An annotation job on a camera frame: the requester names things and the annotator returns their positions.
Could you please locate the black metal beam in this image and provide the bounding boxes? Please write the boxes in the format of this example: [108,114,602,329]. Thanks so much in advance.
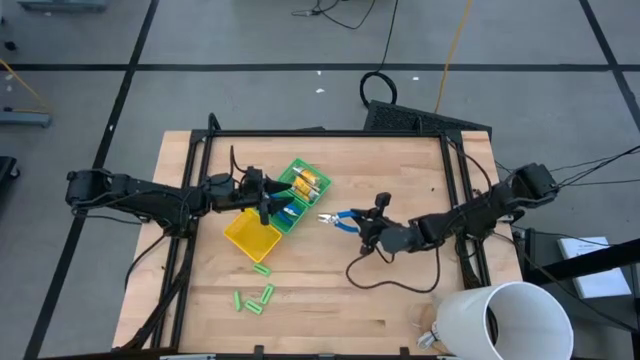
[521,238,640,288]

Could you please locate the yellow floor cable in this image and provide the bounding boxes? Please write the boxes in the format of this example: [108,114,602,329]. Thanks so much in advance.
[0,58,53,115]

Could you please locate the black aluminium table frame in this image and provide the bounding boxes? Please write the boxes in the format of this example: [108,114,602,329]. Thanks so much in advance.
[113,111,497,360]

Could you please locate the yellow power cable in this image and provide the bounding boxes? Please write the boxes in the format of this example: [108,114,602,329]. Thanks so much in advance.
[433,0,475,115]

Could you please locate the green plastic basket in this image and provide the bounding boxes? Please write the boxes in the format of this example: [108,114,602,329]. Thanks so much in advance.
[251,181,311,236]
[276,157,333,208]

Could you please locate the black perforated computer case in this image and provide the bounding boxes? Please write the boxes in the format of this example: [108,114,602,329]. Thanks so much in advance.
[362,99,494,137]

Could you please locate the black coiled floor cable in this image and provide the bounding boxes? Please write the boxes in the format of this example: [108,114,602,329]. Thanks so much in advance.
[358,0,400,109]

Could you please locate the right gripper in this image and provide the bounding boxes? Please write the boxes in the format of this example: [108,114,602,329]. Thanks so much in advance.
[349,191,397,255]

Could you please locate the white cable bundle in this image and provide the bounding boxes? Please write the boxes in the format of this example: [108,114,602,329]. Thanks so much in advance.
[416,327,441,351]

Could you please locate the clear plastic ring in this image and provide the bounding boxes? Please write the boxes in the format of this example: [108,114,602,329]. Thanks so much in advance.
[407,298,442,331]

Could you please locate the black cabinet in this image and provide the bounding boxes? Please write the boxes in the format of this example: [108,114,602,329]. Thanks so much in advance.
[519,226,569,287]

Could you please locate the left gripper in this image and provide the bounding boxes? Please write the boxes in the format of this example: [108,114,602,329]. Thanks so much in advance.
[237,166,297,227]

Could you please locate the white cylindrical tube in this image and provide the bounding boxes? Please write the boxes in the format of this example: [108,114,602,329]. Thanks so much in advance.
[435,280,575,360]

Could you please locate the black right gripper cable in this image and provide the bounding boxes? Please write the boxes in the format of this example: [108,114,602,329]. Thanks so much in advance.
[345,243,442,295]

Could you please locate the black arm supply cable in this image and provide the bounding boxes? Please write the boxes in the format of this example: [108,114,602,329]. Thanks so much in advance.
[549,143,640,189]

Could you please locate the black chair base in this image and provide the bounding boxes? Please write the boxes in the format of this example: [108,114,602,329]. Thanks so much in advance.
[0,156,21,195]

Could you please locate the thin black floor cable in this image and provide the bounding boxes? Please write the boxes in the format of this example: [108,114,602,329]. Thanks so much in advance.
[291,0,379,31]

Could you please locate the white booklet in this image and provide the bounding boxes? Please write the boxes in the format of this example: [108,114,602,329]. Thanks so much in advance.
[556,235,634,300]

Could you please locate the grey metal base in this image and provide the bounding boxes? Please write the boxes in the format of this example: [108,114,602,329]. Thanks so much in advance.
[17,0,110,13]
[0,110,53,129]

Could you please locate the yellow plastic basket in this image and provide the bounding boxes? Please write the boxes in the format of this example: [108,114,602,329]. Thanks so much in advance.
[222,208,284,264]

